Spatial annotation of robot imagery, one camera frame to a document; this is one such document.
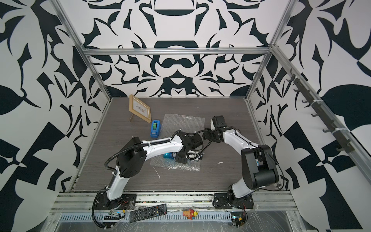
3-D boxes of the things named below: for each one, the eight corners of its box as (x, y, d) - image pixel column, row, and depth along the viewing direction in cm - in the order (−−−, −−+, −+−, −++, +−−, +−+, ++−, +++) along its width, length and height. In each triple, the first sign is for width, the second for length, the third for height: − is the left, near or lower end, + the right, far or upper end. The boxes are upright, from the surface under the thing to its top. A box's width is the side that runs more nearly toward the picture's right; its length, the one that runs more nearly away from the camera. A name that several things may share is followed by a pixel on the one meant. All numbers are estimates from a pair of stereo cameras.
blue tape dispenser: (150, 137, 99) (149, 134, 96) (153, 123, 107) (152, 119, 103) (159, 137, 99) (158, 134, 96) (161, 123, 107) (160, 119, 103)
